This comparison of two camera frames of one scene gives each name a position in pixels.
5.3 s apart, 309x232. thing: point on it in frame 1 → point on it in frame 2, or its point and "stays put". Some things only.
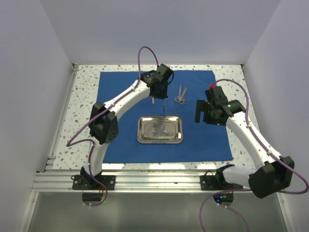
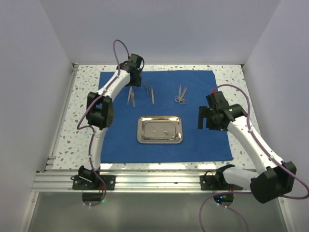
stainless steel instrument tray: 160,129 stays put
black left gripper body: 162,93 → 136,81
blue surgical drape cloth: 201,142 stays put
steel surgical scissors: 177,98 stays put
